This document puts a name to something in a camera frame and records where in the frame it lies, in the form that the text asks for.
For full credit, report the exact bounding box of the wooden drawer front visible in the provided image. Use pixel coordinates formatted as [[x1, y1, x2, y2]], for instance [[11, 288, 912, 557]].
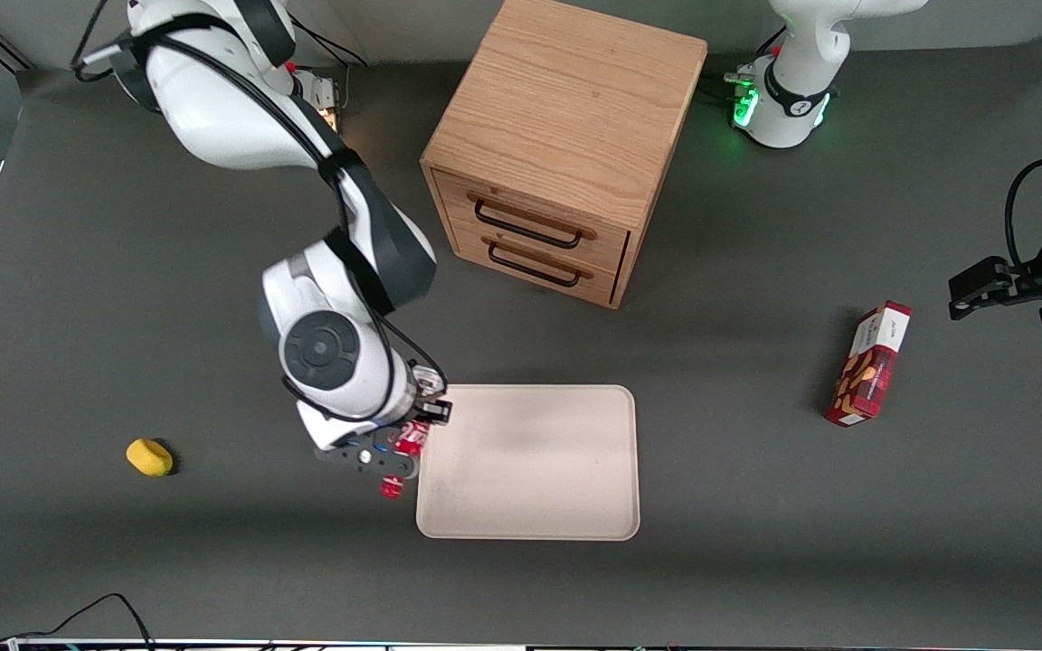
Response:
[[449, 222, 621, 307], [435, 169, 632, 275]]

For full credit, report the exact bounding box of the silver right arm base connector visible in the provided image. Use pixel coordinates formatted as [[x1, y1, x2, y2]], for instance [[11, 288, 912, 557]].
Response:
[[299, 71, 346, 132]]

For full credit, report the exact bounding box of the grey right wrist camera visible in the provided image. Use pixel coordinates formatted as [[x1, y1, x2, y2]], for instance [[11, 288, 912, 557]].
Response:
[[316, 432, 421, 479]]

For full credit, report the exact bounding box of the wooden drawer cabinet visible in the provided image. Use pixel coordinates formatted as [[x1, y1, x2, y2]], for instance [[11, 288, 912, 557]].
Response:
[[420, 0, 709, 310]]

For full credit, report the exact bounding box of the red plaid cookie box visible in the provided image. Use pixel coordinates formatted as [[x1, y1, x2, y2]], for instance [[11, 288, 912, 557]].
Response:
[[825, 300, 914, 428]]

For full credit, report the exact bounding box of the black drawer handle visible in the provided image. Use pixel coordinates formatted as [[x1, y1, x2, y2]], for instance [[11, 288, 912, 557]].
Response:
[[473, 192, 598, 250], [483, 237, 594, 289]]

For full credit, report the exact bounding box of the yellow lemon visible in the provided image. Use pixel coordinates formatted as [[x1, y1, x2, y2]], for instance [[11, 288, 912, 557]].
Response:
[[126, 439, 175, 477]]

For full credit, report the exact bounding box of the black right arm base cable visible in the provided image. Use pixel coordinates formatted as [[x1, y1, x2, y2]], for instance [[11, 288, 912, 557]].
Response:
[[289, 16, 368, 69]]

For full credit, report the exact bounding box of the black cable behind right arm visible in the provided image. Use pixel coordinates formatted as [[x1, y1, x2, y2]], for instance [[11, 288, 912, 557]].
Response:
[[71, 0, 137, 84]]

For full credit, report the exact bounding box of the black cable on table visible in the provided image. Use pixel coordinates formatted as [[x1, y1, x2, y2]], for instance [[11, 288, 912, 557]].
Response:
[[0, 592, 156, 651]]

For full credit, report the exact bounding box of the beige plastic tray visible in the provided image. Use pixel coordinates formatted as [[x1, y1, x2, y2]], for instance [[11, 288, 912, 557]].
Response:
[[415, 384, 641, 542]]

